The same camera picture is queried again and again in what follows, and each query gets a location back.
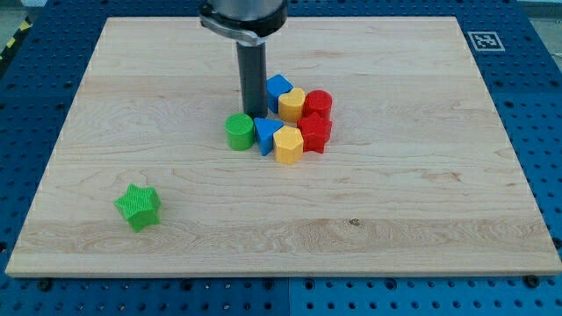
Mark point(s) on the green star block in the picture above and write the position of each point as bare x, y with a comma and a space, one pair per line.
139, 207

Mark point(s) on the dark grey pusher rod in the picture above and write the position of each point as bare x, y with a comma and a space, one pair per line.
252, 72

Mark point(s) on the blue cube block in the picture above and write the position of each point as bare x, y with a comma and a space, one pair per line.
276, 86

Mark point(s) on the light wooden board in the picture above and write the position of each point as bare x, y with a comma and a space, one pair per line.
418, 179

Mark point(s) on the red star block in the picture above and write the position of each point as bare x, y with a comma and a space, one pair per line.
315, 131

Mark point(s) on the yellow heart block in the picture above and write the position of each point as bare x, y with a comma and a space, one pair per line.
290, 105

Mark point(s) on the yellow hexagon block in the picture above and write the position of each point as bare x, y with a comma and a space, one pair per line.
288, 145

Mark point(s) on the green cylinder block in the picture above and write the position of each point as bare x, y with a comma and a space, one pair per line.
239, 129

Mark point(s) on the blue triangle block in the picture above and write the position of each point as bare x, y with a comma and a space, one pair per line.
265, 128

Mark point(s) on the white fiducial marker tag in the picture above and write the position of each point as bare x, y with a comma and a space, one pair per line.
486, 41

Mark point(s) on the red cylinder block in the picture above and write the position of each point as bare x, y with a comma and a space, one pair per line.
319, 101

